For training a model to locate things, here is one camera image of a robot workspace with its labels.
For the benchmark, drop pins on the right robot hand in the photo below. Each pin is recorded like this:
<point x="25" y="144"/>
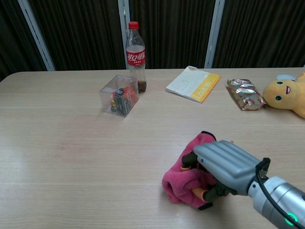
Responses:
<point x="226" y="162"/>

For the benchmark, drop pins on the pink cloth with black trim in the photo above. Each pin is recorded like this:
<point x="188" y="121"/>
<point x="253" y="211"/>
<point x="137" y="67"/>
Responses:
<point x="183" y="183"/>

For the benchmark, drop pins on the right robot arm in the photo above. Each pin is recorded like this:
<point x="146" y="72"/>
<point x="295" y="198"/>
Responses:
<point x="281" y="198"/>

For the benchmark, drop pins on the shiny foil snack pack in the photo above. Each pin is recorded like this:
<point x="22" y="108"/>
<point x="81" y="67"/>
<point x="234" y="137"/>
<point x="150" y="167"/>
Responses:
<point x="245" y="94"/>

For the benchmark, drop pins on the white yellow booklet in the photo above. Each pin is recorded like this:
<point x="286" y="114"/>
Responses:
<point x="190" y="83"/>

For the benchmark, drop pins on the yellow plush toy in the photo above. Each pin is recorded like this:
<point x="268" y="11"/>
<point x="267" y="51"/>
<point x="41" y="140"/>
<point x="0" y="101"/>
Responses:
<point x="286" y="95"/>

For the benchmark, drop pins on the white round lid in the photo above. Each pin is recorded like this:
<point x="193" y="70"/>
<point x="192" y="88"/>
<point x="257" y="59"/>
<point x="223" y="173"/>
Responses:
<point x="284" y="76"/>

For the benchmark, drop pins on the red and black toy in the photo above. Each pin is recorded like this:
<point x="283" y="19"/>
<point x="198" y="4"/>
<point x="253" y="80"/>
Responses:
<point x="125" y="97"/>

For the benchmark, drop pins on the clear plastic box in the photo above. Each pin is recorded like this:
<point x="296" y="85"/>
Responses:
<point x="116" y="95"/>

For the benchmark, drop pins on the black curtain panel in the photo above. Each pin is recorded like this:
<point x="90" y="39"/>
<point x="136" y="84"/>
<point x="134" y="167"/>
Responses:
<point x="262" y="31"/>
<point x="14" y="35"/>
<point x="171" y="31"/>
<point x="83" y="33"/>

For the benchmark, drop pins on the cola bottle with red cap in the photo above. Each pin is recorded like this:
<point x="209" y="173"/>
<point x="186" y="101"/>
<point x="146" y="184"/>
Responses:
<point x="135" y="59"/>

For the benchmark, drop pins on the grey partition post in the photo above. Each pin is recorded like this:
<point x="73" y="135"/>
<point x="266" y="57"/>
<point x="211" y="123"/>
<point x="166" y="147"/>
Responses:
<point x="37" y="35"/>
<point x="124" y="28"/>
<point x="214" y="35"/>

